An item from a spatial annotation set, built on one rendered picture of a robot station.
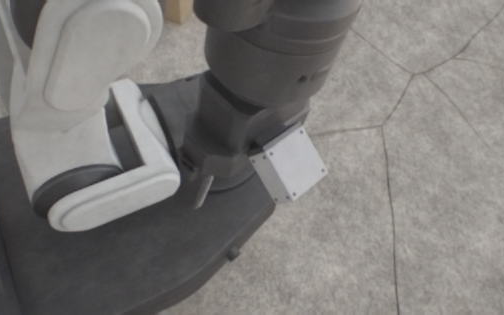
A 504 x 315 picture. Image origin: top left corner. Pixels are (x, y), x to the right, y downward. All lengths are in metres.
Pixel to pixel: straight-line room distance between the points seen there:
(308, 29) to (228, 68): 0.06
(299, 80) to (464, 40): 1.28
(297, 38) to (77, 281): 0.64
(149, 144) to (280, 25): 0.48
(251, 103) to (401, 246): 0.81
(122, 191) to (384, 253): 0.61
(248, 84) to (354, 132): 0.90
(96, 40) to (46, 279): 0.49
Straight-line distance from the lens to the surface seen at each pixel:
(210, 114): 0.32
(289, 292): 0.97
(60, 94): 0.47
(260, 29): 0.25
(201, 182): 0.35
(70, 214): 0.69
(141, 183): 0.68
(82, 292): 0.80
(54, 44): 0.44
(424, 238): 1.10
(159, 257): 0.80
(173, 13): 1.31
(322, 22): 0.25
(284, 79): 0.27
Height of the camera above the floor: 0.93
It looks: 61 degrees down
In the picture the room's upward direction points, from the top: 12 degrees clockwise
